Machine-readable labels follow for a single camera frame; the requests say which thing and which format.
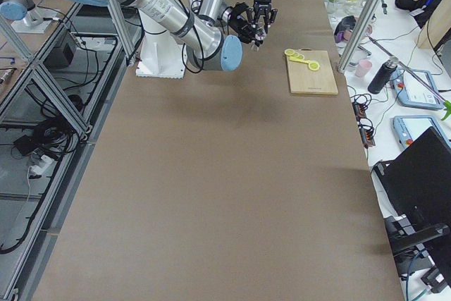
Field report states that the steel jigger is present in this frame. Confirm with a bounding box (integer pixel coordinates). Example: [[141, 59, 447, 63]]
[[250, 24, 264, 51]]

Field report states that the small clear glass cup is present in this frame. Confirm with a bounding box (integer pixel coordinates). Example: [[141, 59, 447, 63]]
[[255, 27, 266, 42]]

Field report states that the pink plastic cup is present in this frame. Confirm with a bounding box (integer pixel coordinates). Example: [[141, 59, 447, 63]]
[[355, 59, 372, 78]]

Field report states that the lemon slice on knife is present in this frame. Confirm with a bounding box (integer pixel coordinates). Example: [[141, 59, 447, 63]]
[[308, 62, 320, 71]]

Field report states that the wooden cutting board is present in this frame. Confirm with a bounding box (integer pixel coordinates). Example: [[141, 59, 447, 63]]
[[285, 49, 338, 95]]

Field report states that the black cloth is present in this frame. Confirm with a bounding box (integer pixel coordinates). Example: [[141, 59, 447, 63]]
[[334, 16, 357, 35]]

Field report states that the black water bottle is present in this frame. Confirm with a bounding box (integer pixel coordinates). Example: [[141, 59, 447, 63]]
[[367, 56, 399, 94]]

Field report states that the blue teach pendant near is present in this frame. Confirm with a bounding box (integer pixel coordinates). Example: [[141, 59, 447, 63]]
[[392, 115, 448, 149]]

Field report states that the metal rod green tip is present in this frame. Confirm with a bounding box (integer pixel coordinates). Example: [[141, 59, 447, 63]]
[[367, 35, 450, 121]]

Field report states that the black laptop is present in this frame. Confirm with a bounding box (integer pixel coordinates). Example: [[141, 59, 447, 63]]
[[373, 127, 450, 229]]

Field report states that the white camera mast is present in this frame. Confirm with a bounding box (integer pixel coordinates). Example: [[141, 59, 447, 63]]
[[136, 11, 186, 79]]

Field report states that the aluminium frame post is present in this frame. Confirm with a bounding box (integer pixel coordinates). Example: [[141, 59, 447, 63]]
[[337, 0, 380, 73]]

